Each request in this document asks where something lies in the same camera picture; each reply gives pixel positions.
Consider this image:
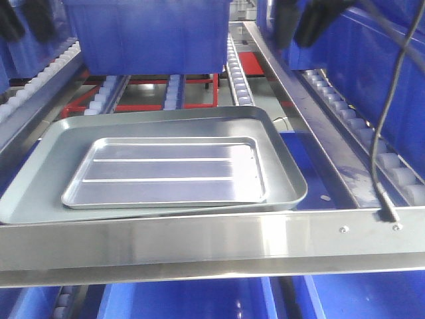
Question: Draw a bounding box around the centre white roller track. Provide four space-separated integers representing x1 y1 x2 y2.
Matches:
162 74 186 110

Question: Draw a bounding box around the red steel floor frame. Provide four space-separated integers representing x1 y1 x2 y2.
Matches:
60 53 264 118

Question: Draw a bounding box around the large grey tray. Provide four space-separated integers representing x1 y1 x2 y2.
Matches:
1 106 308 224

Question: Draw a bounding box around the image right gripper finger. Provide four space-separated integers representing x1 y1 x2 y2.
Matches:
275 0 300 49
294 0 355 48

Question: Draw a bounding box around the white roller track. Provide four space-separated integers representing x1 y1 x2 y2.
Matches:
226 33 254 106
84 75 131 116
162 74 186 110

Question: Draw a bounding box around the left white roller track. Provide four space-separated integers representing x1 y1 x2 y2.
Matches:
84 75 131 116

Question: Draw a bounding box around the blue bin below right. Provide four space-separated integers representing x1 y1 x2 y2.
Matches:
292 270 424 318

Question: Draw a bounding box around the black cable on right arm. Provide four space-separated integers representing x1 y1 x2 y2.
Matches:
360 0 425 223

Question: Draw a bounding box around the blue bin below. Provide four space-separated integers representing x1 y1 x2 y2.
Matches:
1 286 61 318
97 278 278 318
292 270 424 318

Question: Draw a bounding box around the blue bin below left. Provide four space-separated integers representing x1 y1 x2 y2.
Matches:
1 286 61 318

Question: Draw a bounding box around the right steel divider rail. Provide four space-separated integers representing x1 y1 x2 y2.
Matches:
244 22 379 209

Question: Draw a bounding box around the far left roller track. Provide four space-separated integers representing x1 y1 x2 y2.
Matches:
0 41 82 124

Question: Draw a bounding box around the blue bin below centre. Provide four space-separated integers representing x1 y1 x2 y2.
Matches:
97 278 278 318

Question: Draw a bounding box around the far right roller track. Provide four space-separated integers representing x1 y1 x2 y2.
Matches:
301 70 424 206

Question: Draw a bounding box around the steel front shelf rail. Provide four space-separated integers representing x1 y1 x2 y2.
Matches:
1 207 424 287

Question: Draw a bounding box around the large blue bin upper left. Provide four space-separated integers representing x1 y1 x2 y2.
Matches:
1 1 76 93

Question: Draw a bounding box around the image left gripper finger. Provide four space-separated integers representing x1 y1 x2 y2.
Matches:
0 0 25 42
21 0 56 43

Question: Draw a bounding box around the silver metal tray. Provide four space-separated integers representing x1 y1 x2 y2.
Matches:
62 136 266 209

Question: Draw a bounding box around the right white roller track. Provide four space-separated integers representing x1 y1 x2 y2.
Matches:
226 33 254 106

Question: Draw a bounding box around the blue bin on upper shelf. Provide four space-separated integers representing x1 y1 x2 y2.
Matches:
64 1 230 75

